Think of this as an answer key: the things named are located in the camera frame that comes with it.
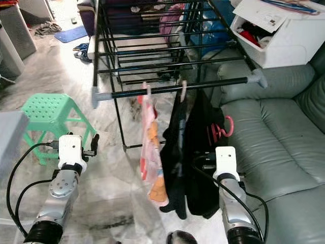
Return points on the black garment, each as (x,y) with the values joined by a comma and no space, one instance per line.
(203,198)

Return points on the pink plastic clothes hanger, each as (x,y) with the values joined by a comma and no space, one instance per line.
(232,126)

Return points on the pale pink clothes hanger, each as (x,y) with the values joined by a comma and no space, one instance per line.
(147,91)
(183,91)

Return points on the dark garment with print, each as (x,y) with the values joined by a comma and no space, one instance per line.
(177,152)

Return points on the green plastic stool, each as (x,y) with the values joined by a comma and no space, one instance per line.
(51,109)

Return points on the pink orange print garment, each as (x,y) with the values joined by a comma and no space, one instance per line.
(152,147)

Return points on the green leather sofa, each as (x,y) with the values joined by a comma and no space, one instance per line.
(279,142)

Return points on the light blue plastic table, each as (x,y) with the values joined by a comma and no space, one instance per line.
(11,137)

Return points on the silver right robot leg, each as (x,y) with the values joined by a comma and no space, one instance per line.
(183,239)

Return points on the black metal drying rack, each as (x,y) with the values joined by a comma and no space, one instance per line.
(223,83)

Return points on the blue slipper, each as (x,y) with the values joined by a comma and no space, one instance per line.
(81,47)
(84,56)

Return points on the white low box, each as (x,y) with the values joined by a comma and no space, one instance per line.
(94,51)

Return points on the blue floor mat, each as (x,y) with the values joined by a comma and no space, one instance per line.
(71,34)

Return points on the grey crumpled cloth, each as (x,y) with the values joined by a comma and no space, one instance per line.
(48,29)

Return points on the blue plastic bag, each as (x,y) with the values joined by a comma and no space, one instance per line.
(208,35)

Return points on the purple armchair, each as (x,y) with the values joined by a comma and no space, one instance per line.
(86,15)

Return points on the grey slatted appliance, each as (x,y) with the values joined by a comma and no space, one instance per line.
(20,33)

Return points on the white storage box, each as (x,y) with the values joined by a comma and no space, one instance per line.
(292,48)

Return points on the pink clothes pile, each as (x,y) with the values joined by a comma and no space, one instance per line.
(172,19)

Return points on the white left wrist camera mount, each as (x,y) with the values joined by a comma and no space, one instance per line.
(71,150)

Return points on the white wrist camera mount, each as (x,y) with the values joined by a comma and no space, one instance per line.
(226,162)
(71,150)

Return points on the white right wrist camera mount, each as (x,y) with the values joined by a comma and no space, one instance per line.
(226,162)

